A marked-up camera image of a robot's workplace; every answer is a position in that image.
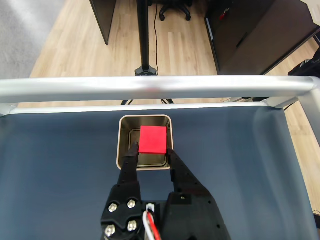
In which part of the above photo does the aluminium table frame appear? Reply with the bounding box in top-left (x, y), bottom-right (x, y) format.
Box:
top-left (0, 75), bottom-right (320, 117)

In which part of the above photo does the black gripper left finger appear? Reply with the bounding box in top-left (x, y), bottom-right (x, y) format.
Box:
top-left (100, 141), bottom-right (145, 240)

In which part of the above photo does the square metal tin container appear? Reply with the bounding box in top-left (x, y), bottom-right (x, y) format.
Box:
top-left (116, 114), bottom-right (175, 172)

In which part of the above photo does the black camera tripod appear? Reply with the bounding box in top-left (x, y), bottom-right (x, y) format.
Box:
top-left (120, 0), bottom-right (175, 106)

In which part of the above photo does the thin black cable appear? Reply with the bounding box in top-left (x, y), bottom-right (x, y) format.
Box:
top-left (152, 3), bottom-right (161, 75)

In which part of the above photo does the black office chair base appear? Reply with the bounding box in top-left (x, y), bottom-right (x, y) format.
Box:
top-left (157, 0), bottom-right (193, 22)

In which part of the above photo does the red cube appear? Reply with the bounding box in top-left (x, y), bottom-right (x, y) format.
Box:
top-left (138, 125), bottom-right (168, 155)

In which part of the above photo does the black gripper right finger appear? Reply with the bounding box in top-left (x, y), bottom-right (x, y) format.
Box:
top-left (162, 148), bottom-right (231, 240)

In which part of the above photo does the dark blue table mat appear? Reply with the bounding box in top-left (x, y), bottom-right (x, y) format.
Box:
top-left (0, 103), bottom-right (315, 240)

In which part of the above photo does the dark desk side panel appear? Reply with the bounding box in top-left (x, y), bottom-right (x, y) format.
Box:
top-left (89, 0), bottom-right (118, 46)

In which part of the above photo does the dark brown cabinet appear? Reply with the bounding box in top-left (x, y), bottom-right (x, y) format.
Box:
top-left (204, 0), bottom-right (320, 76)

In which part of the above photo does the white red servo cable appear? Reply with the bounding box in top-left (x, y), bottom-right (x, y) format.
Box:
top-left (142, 203), bottom-right (162, 240)

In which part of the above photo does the black bag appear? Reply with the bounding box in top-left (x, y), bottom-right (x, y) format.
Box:
top-left (287, 57), bottom-right (320, 76)

